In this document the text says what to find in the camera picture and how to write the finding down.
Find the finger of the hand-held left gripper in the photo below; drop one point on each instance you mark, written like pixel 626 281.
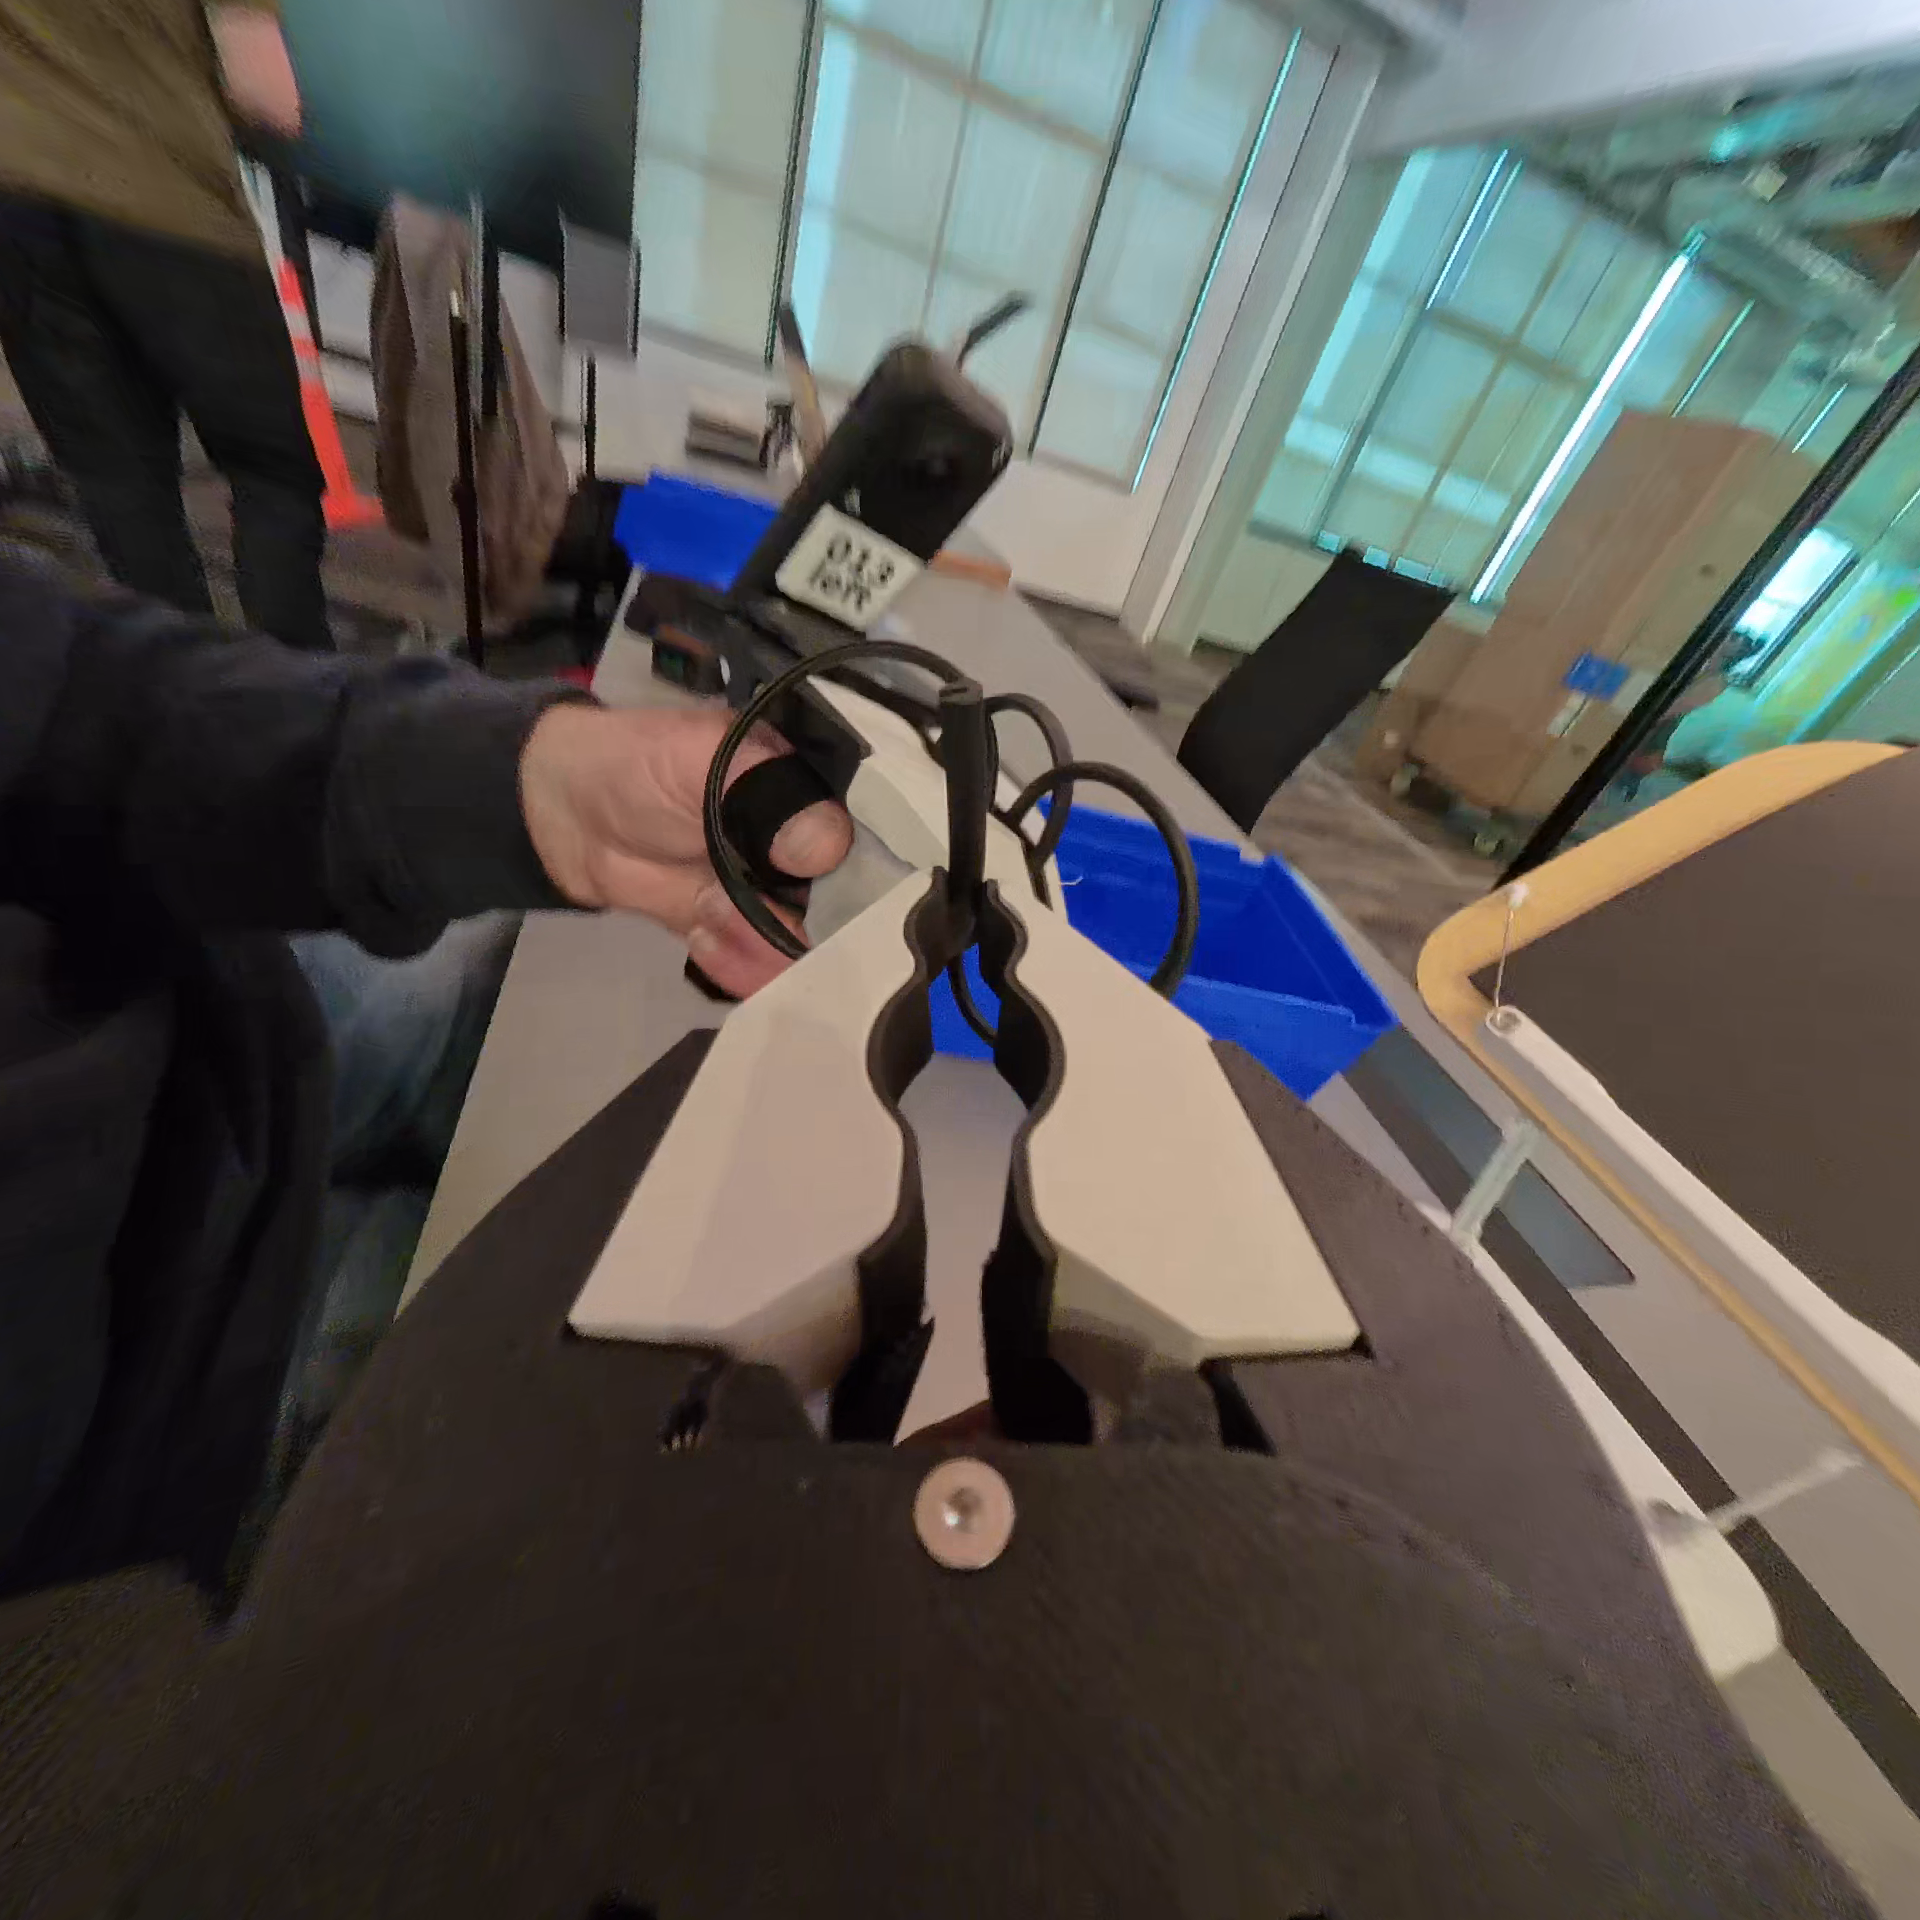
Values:
pixel 909 811

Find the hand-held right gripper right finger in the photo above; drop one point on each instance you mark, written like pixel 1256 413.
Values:
pixel 1200 1200

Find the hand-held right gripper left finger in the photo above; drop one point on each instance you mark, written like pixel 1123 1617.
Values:
pixel 749 1200

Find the large blue bin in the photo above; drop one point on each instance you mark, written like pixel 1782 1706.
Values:
pixel 1275 960

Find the person's left forearm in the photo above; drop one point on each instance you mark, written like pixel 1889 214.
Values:
pixel 269 779

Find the person's left hand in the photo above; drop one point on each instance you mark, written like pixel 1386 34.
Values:
pixel 630 795

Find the pale tool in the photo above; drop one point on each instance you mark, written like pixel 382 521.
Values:
pixel 990 333

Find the small blue bin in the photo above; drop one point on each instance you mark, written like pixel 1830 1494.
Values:
pixel 707 536

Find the black chair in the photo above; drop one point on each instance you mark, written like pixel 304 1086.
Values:
pixel 1306 690

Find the brown padded seat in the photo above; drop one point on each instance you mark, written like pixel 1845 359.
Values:
pixel 481 391

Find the black tv screen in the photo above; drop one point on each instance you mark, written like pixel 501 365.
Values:
pixel 481 106

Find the black board with wooden rim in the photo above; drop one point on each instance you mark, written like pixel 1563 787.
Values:
pixel 1772 1051

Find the cardboard panel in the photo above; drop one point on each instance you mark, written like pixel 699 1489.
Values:
pixel 1620 601

